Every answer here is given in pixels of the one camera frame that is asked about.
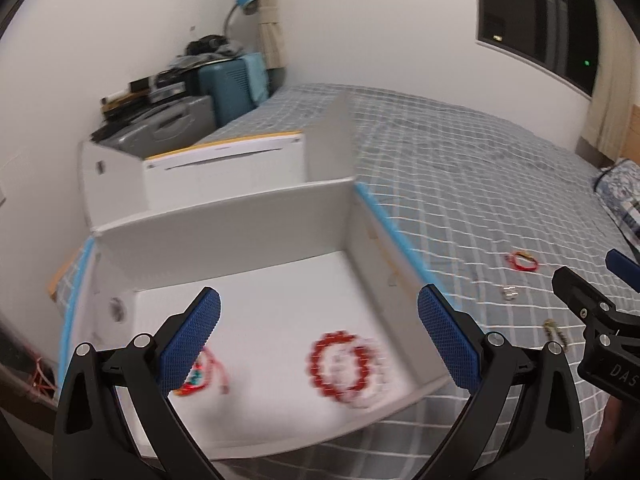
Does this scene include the beige curtain left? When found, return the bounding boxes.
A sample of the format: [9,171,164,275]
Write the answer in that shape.
[258,0,286,70]

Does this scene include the white pearl cluster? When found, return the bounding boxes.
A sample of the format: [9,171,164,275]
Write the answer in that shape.
[501,286,518,301]

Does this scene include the red cord bracelet gold tube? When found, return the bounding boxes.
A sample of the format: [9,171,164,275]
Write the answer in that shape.
[506,250,539,272]

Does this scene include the dark window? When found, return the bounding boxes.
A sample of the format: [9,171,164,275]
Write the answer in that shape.
[478,0,599,96]

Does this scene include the blue plaid pillow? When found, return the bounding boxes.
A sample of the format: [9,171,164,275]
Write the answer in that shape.
[593,158,640,252]

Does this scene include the brown wooden bead bracelet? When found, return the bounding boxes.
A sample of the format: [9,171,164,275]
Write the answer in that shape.
[543,317,572,348]

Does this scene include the teal suitcase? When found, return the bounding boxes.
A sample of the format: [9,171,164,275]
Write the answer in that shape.
[198,52,269,128]

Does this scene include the beige curtain right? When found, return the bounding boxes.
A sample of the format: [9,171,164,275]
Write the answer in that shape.
[582,21,637,160]

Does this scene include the red bead bracelet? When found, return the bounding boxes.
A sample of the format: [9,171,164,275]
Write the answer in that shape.
[305,329,378,403]

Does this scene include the grey checked bed sheet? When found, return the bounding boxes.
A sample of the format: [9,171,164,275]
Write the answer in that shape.
[201,84,639,479]

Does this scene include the red cord bracelet wooden tag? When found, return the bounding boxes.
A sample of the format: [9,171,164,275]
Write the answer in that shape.
[175,347,230,396]

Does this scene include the multicolour bead bracelet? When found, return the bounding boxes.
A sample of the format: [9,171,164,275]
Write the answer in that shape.
[171,358,212,397]

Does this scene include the blue yellow cardboard box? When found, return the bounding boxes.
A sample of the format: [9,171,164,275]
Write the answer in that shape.
[58,93,450,460]

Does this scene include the beige curtain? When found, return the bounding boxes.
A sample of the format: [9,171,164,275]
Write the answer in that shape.
[582,21,637,160]
[258,0,286,70]

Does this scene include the grey suitcase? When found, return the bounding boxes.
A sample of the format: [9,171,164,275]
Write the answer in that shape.
[91,96,215,159]

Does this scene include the blue desk lamp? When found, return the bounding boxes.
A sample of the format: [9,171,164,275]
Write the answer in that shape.
[224,0,259,40]

